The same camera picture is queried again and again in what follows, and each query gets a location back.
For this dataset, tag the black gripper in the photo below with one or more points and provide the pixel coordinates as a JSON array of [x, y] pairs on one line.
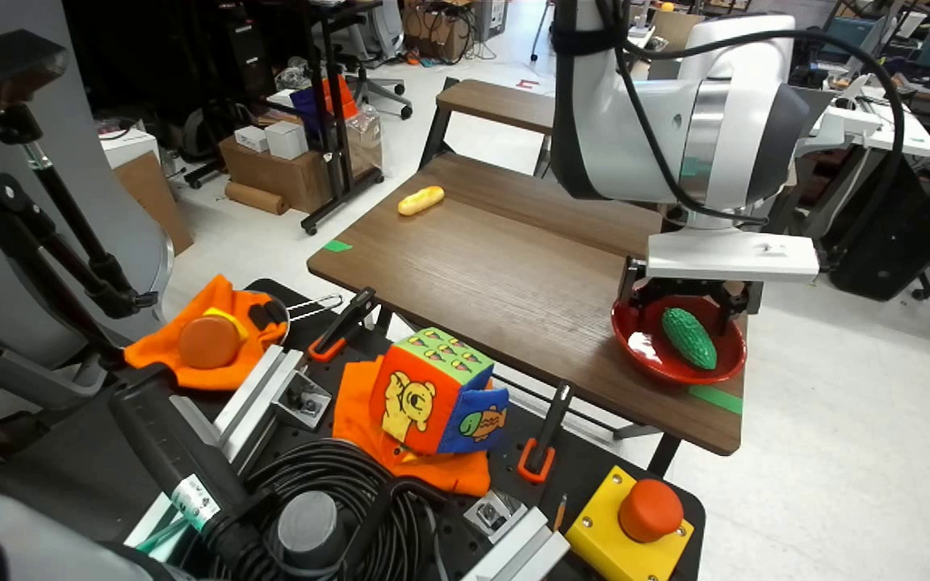
[[732, 297]]

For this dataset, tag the green oval toy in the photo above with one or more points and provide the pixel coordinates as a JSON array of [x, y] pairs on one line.
[[688, 337]]

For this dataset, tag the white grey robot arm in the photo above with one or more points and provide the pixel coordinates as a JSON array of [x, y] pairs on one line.
[[712, 143]]

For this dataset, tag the red orange bowl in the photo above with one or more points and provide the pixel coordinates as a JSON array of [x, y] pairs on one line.
[[647, 348]]

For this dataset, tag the green tape near bowl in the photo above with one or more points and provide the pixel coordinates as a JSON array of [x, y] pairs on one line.
[[718, 399]]

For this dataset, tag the yellow box red button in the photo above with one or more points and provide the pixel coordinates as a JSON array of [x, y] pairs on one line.
[[630, 528]]

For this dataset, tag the colourful plush cube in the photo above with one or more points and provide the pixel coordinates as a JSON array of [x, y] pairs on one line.
[[436, 396]]

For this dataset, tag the yellow bread roll toy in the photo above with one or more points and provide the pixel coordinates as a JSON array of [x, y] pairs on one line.
[[421, 200]]

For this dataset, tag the raised wooden shelf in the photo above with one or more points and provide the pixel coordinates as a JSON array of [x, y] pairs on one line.
[[498, 104]]

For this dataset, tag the orange cloth under cube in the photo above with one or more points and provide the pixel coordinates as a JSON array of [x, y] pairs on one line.
[[466, 476]]

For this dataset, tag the green tape marker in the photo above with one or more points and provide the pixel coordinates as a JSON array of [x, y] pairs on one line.
[[338, 245]]

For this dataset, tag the cardboard box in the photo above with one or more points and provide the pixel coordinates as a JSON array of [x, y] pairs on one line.
[[271, 157]]

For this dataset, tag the orange cloth with ball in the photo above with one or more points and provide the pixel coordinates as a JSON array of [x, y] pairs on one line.
[[214, 340]]

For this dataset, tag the orange-handled black clamp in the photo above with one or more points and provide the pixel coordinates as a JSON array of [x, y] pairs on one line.
[[334, 337]]

